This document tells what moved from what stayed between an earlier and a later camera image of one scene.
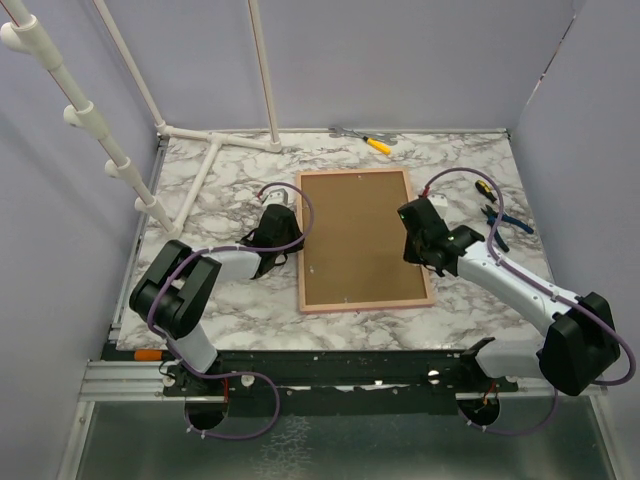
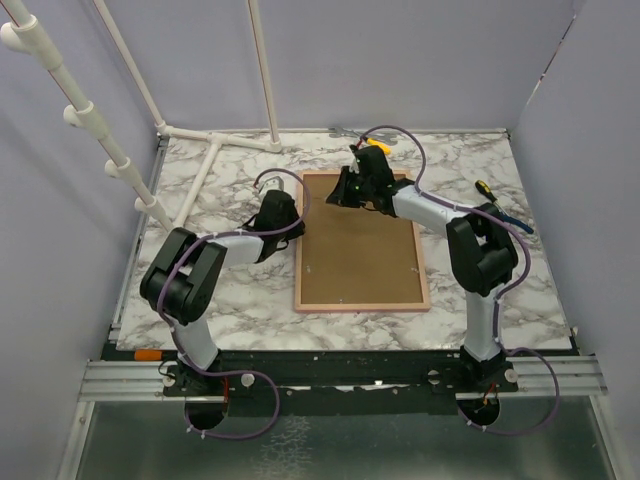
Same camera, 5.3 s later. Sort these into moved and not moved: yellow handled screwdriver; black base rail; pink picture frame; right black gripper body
Moved: right black gripper body
Not moved: black base rail; pink picture frame; yellow handled screwdriver
